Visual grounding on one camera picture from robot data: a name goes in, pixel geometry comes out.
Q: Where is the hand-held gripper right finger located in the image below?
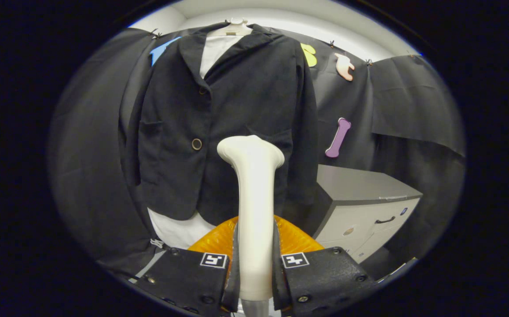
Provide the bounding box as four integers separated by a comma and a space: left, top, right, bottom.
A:
273, 215, 378, 317

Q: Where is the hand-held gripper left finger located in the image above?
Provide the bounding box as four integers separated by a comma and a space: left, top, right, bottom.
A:
133, 216, 241, 315

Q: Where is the white shirt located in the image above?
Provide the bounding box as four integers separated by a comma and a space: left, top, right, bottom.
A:
147, 35, 244, 250

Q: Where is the white garment steamer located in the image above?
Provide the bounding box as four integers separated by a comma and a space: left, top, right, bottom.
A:
217, 135, 286, 317

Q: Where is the black suit jacket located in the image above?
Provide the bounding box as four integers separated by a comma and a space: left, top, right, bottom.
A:
119, 23, 320, 226

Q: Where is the white plastic clothes hanger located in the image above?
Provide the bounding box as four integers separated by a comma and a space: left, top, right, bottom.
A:
208, 18, 253, 37

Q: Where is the grey and beige cabinet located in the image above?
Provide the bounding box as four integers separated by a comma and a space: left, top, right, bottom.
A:
300, 164, 423, 265

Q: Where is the black backdrop cloth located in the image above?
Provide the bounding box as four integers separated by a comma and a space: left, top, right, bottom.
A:
50, 27, 466, 278

